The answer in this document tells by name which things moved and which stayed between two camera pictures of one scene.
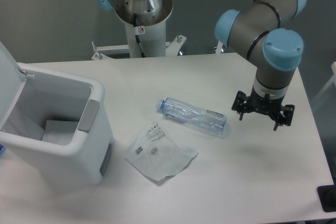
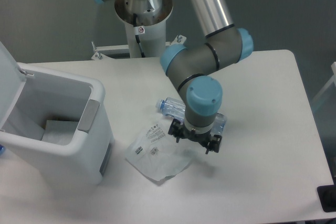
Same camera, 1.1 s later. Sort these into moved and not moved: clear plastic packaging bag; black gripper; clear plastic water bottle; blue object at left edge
Moved: black gripper
Not moved: clear plastic packaging bag; blue object at left edge; clear plastic water bottle
